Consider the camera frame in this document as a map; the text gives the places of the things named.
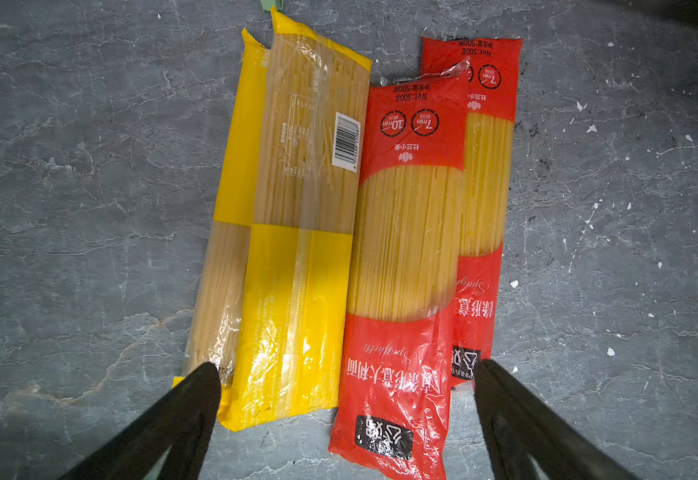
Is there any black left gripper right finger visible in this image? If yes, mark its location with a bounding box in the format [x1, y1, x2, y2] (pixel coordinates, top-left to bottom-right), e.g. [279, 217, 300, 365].
[474, 359, 635, 479]

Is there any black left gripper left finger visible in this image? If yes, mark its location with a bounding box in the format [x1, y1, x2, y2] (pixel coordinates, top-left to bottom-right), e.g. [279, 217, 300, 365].
[62, 362, 222, 479]

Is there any red spaghetti package front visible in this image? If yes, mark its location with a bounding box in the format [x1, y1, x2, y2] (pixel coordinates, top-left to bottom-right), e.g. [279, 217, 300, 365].
[329, 61, 470, 479]

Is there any red spaghetti package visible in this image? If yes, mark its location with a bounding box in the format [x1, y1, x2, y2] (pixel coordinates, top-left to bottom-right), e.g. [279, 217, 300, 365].
[421, 38, 523, 386]
[329, 61, 470, 479]

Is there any yellow spaghetti package underneath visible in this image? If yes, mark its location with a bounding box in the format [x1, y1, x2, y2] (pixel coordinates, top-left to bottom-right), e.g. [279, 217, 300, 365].
[184, 30, 270, 386]

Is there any yellow spaghetti package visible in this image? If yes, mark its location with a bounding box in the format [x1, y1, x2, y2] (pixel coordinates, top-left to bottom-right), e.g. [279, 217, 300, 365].
[222, 12, 372, 431]

